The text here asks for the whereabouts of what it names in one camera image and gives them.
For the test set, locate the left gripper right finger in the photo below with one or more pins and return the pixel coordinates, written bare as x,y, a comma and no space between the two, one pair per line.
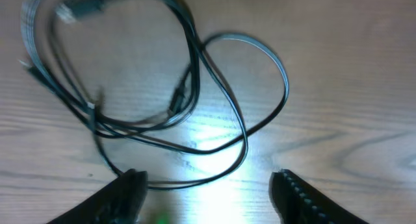
298,202

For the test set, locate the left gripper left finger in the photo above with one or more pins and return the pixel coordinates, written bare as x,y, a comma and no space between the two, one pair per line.
119,202

